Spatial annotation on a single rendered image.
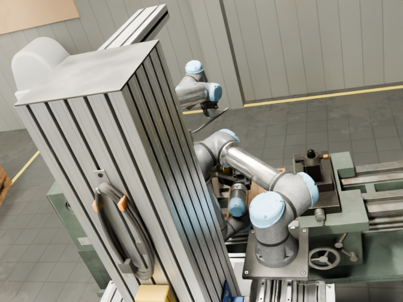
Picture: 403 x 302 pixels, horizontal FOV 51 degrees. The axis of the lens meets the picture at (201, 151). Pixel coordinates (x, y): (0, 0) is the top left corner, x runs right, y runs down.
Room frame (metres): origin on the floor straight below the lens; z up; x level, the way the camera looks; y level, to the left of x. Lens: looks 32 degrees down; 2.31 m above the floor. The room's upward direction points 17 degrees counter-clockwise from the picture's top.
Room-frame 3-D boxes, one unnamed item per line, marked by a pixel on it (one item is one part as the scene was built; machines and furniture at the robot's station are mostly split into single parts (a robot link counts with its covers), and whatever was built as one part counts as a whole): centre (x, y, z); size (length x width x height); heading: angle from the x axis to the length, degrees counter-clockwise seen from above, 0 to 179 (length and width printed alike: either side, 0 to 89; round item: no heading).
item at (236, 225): (1.44, -0.07, 0.98); 0.11 x 0.08 x 0.11; 118
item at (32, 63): (4.74, 1.38, 0.64); 0.72 x 0.60 x 1.28; 68
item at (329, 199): (1.59, -0.49, 0.95); 0.43 x 0.18 x 0.04; 163
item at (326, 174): (1.53, -0.44, 1.00); 0.20 x 0.10 x 0.05; 73
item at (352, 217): (1.55, -0.53, 0.90); 0.53 x 0.30 x 0.06; 163
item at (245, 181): (1.59, -0.14, 1.08); 0.12 x 0.09 x 0.08; 162
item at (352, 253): (1.36, -0.46, 0.73); 0.27 x 0.12 x 0.27; 73
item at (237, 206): (1.45, -0.08, 1.08); 0.11 x 0.08 x 0.09; 162
